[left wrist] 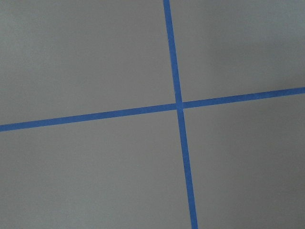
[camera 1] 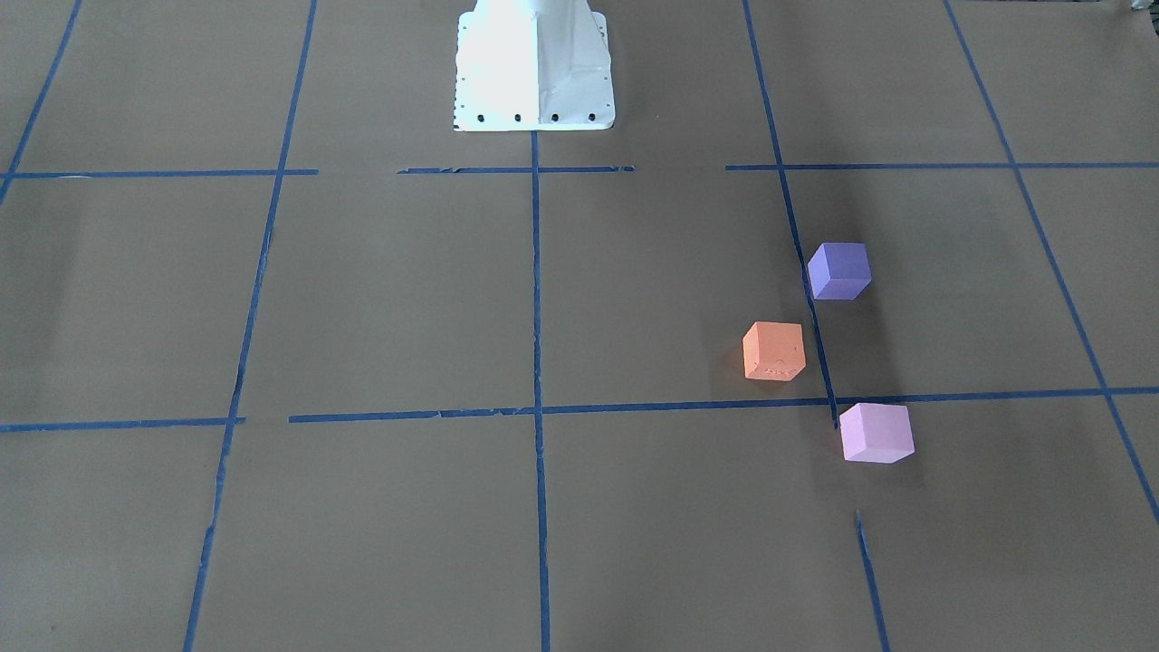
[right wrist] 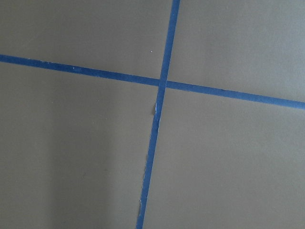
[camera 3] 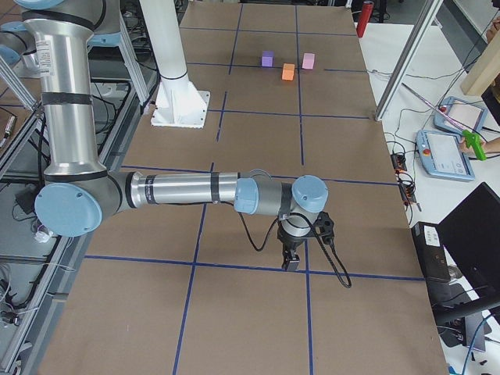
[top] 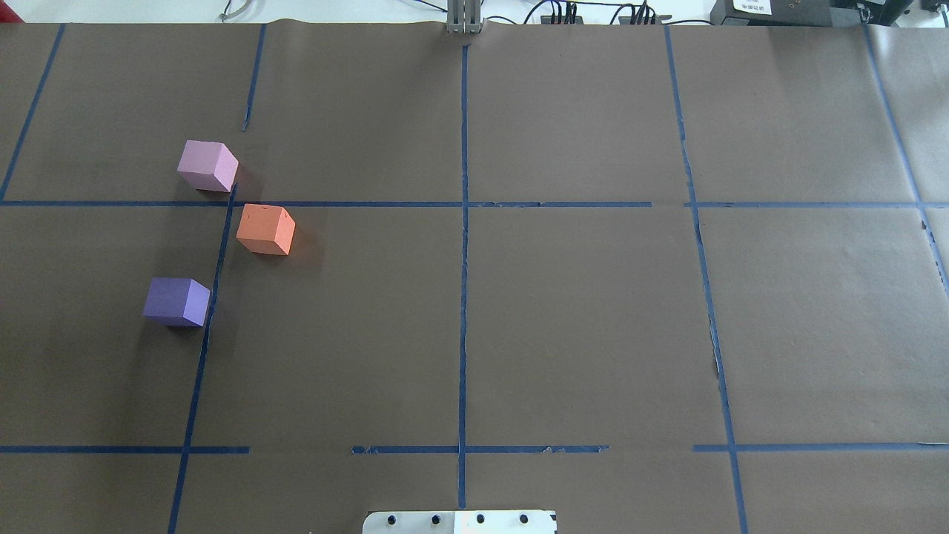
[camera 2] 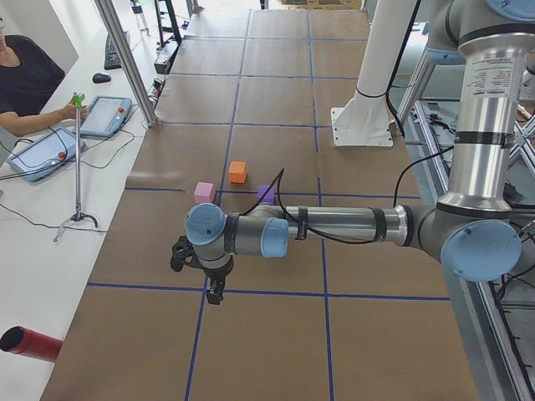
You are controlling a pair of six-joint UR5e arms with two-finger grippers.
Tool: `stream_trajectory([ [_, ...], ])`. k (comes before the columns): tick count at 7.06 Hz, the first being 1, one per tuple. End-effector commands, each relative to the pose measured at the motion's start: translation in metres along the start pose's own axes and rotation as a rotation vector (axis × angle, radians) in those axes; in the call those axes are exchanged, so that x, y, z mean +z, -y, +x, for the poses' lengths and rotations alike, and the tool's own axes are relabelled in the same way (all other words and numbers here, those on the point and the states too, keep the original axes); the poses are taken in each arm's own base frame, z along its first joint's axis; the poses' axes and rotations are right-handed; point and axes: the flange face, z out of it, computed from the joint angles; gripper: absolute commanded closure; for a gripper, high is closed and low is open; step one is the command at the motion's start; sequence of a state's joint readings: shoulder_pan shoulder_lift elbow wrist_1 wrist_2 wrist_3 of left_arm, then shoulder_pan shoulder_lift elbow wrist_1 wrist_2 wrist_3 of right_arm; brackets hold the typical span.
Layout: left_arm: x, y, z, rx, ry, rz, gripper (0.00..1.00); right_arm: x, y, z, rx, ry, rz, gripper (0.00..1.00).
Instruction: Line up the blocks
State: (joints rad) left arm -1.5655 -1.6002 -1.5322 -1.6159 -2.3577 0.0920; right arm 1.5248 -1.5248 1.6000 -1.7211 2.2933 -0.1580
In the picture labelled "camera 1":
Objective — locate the orange foam cube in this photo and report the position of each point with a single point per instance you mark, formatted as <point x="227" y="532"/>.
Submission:
<point x="773" y="351"/>

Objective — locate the purple foam cube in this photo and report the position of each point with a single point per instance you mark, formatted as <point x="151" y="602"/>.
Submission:
<point x="839" y="271"/>

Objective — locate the pink foam cube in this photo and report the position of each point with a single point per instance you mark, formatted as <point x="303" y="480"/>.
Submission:
<point x="876" y="433"/>

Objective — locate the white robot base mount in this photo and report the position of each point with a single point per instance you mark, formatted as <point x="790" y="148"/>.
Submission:
<point x="533" y="66"/>

